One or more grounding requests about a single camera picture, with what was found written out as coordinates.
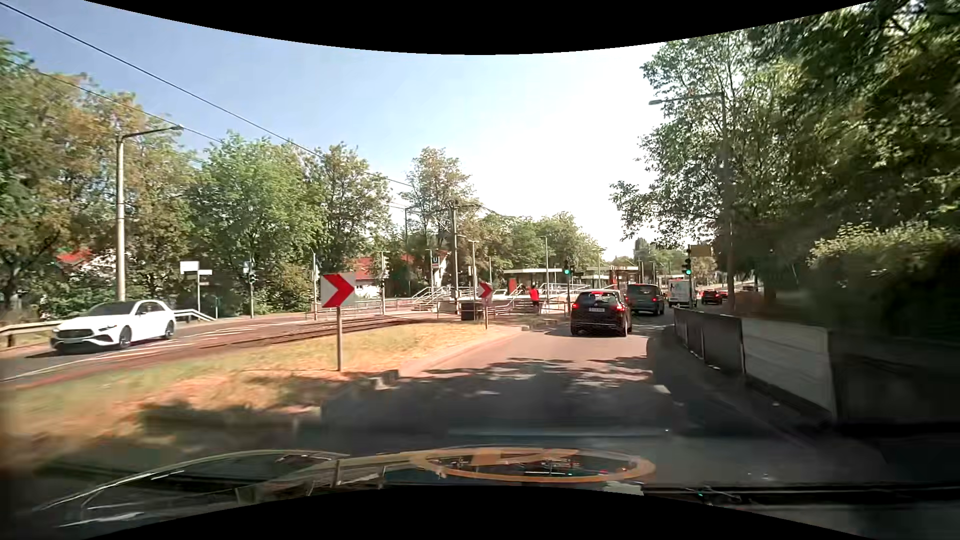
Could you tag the white van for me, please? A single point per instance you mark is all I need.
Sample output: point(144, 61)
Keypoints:
point(681, 291)

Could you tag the grey white barrier wall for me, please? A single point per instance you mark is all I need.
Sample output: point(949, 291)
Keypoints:
point(787, 356)

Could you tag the person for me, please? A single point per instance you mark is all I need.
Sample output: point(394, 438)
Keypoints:
point(535, 297)

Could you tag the dry grass traffic island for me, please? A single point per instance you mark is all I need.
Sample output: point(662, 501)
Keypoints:
point(247, 367)

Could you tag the dark street cabinet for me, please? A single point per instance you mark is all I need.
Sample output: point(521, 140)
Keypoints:
point(469, 310)

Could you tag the metal railing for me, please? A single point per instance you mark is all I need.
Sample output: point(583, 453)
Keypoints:
point(420, 298)

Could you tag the white road sign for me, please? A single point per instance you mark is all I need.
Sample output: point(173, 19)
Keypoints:
point(196, 270)

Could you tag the white car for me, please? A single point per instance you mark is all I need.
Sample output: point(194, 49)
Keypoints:
point(112, 322)

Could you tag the row of trees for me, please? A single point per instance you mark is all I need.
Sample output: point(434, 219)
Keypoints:
point(247, 210)
point(825, 135)

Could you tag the red white chevron sign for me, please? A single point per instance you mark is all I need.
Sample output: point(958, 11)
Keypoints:
point(485, 291)
point(337, 290)

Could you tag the grey guard rail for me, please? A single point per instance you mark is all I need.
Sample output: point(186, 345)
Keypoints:
point(30, 325)

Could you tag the tram stop shelter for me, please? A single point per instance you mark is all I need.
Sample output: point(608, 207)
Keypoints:
point(529, 276)

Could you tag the red roofed building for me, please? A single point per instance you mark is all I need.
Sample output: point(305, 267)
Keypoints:
point(366, 274)
point(75, 259)

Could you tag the grey lamp post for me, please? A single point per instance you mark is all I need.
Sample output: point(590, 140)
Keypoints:
point(120, 225)

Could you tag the black car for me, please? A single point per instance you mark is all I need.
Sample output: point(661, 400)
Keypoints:
point(600, 311)

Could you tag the car's own bonnet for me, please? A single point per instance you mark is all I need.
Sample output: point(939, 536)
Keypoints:
point(862, 519)

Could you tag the dark green car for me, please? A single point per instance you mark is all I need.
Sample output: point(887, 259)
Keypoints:
point(646, 298)

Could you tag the grey asphalt side road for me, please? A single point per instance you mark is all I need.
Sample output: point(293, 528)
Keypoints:
point(45, 361)

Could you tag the green hedge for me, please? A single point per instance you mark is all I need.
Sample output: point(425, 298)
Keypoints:
point(885, 277)

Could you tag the traffic light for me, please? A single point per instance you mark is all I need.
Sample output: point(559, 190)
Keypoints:
point(250, 277)
point(567, 270)
point(687, 266)

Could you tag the overhead line pole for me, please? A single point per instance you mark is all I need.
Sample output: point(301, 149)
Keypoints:
point(454, 255)

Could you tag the red car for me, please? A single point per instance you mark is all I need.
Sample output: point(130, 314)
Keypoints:
point(711, 296)

